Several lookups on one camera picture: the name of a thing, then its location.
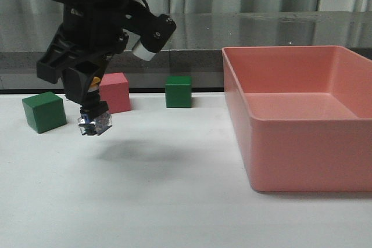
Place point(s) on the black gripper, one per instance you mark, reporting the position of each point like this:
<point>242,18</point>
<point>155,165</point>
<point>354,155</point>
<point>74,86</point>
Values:
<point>90,28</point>

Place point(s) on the yellow push button switch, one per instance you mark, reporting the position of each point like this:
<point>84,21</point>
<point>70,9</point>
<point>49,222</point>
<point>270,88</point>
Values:
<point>95,117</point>

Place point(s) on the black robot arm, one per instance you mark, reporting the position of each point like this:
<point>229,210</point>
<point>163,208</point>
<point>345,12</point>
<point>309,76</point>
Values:
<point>82,46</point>

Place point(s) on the pink cube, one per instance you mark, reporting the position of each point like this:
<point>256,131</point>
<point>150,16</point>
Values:
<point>114,89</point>

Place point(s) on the left green cube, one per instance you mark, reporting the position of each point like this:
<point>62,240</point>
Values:
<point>44,112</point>

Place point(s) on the green cube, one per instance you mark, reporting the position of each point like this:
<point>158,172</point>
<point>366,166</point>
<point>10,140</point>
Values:
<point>44,112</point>
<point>178,91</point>

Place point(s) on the right green cube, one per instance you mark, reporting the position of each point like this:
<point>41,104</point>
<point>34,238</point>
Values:
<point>178,91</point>

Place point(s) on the pink plastic bin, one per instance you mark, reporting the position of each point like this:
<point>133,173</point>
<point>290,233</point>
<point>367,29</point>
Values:
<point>301,116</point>

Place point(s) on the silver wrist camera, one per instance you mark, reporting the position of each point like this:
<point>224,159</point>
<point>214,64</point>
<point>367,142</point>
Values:
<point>153,32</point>

